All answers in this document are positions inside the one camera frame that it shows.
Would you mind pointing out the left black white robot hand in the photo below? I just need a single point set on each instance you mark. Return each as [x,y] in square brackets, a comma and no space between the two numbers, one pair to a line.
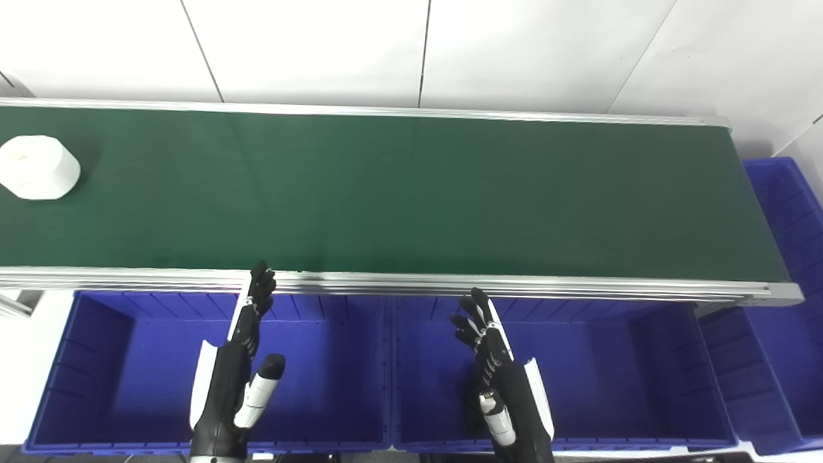
[225,386]

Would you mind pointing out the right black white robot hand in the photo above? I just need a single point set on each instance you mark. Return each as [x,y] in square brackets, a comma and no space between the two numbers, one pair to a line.
[505,392]

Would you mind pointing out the blue plastic bin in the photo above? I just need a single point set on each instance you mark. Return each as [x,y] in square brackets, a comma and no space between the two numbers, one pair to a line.
[128,386]
[611,386]
[784,212]

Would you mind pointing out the white cylindrical part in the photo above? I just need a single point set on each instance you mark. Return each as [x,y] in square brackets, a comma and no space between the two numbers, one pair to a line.
[37,167]

